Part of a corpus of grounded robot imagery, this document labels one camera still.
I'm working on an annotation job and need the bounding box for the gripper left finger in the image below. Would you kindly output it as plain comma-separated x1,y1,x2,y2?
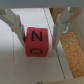
0,8,27,44

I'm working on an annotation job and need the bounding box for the pink block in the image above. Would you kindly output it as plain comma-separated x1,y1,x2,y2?
24,26,51,59

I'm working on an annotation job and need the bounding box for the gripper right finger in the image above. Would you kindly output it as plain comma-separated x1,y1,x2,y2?
52,6,84,44

